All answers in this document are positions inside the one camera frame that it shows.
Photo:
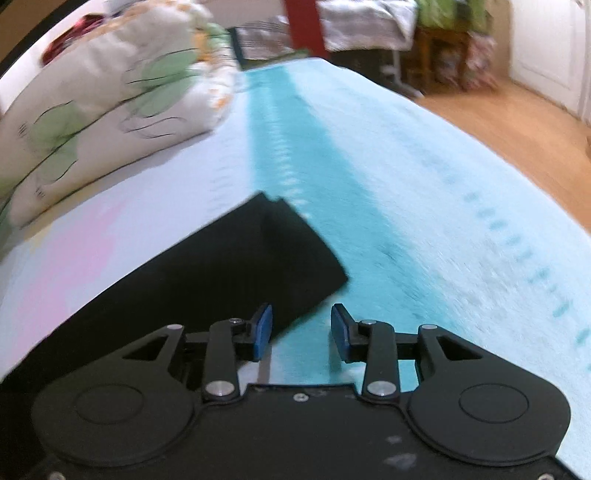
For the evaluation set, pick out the colourful folded clothes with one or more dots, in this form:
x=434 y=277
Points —
x=74 y=37

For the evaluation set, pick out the white door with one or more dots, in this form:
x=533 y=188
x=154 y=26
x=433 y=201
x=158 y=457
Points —
x=549 y=46

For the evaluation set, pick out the grey checked blanket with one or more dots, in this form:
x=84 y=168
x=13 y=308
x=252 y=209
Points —
x=364 y=23

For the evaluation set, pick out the brown wooden stool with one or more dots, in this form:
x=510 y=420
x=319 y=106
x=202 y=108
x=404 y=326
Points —
x=431 y=55

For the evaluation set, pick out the floral bag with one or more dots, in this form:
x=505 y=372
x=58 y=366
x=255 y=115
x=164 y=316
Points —
x=482 y=62

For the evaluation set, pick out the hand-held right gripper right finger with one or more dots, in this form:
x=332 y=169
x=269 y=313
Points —
x=340 y=332

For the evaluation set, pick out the red bed post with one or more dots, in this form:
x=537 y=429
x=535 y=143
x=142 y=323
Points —
x=302 y=25

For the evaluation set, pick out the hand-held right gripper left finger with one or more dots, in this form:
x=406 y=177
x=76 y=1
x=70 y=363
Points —
x=262 y=330

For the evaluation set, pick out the black pants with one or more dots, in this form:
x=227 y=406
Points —
x=207 y=277

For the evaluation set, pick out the leaf print white quilt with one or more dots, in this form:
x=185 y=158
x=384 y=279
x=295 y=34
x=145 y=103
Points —
x=115 y=92

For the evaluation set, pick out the green patterned bag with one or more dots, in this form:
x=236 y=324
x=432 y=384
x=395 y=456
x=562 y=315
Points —
x=452 y=11

